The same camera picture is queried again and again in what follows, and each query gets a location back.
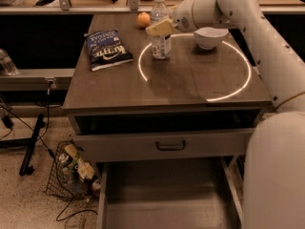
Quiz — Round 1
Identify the open grey middle drawer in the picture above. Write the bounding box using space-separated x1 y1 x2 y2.
96 157 242 229

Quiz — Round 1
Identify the grey drawer cabinet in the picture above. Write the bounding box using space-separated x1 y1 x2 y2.
62 12 273 164

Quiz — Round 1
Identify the black table leg left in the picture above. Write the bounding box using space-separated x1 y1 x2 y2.
0 114 45 176

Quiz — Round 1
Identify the clear plastic water bottle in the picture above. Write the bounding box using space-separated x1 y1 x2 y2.
150 0 171 60

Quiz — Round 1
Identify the blue kettle chips bag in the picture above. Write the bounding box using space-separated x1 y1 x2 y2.
85 30 133 72

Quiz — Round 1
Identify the black floor cable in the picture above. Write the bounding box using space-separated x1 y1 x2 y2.
0 79 99 223

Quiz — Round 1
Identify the black wire basket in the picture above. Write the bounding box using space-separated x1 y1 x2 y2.
46 141 101 200

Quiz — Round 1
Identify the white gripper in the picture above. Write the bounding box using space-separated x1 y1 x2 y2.
146 0 194 37

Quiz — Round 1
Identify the clear bottle at left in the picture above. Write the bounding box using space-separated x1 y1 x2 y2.
0 49 19 75

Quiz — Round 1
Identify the white ceramic bowl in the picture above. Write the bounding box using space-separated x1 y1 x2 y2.
193 27 229 50

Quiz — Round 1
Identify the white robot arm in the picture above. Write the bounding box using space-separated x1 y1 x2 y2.
147 0 305 229

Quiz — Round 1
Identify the grey top drawer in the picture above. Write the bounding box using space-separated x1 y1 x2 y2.
73 128 253 162

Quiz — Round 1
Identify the orange fruit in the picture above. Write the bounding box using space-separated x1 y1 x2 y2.
137 12 151 28

